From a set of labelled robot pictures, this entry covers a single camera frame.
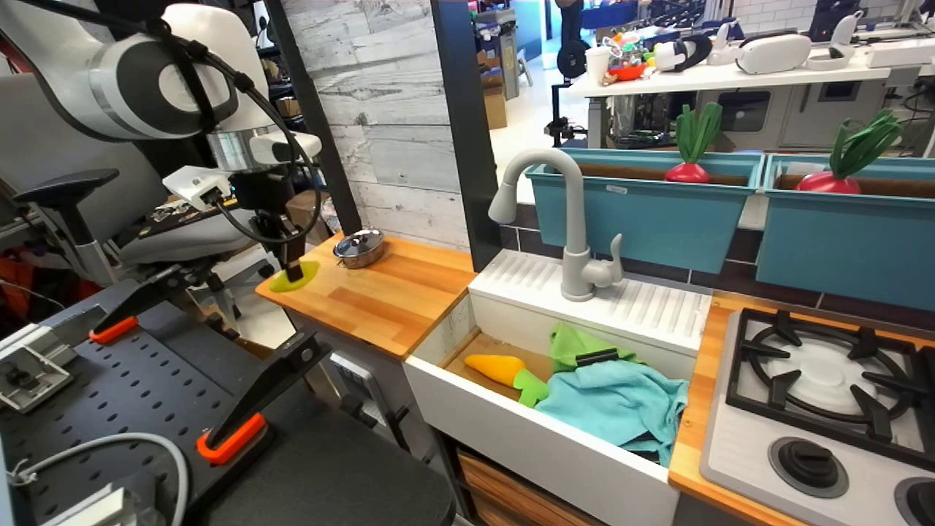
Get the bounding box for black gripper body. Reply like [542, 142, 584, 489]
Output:
[229, 161, 318, 237]

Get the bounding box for grey toy kitchen faucet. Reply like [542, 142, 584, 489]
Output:
[486, 147, 628, 303]

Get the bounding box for white toy kitchen sink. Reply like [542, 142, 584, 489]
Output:
[405, 245, 716, 526]

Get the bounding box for red radish plush toy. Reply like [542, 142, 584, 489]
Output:
[795, 112, 907, 197]
[665, 99, 726, 188]

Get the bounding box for grey toy gas stove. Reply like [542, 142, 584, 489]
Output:
[698, 303, 935, 526]

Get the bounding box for small silver metal pot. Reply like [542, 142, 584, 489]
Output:
[331, 227, 390, 272]

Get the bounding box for wooden butcher block counter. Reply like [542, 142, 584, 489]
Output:
[254, 232, 480, 362]

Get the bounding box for grey office chair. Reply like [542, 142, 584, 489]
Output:
[0, 75, 282, 289]

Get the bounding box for grey wood plank backsplash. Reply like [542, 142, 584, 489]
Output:
[282, 0, 475, 253]

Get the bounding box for black orange bar clamp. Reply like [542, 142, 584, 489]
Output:
[194, 331, 333, 470]
[86, 265, 213, 350]

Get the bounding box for green cloth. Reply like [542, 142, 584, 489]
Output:
[513, 322, 638, 410]

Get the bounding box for brown wooden cabinet front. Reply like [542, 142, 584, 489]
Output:
[453, 445, 609, 526]

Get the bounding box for teal planter box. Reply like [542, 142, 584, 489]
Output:
[754, 151, 935, 315]
[527, 142, 768, 278]

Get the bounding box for teal cloth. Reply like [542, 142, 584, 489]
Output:
[535, 359, 691, 468]

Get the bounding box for wooden stove counter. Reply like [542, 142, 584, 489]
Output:
[670, 289, 935, 526]

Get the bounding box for white background table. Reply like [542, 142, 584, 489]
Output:
[567, 53, 935, 151]

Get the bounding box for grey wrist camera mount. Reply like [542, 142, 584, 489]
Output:
[162, 163, 239, 214]

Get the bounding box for black frame post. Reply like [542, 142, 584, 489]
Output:
[431, 0, 505, 272]
[264, 0, 367, 240]

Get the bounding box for white cable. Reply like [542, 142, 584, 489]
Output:
[10, 429, 194, 526]

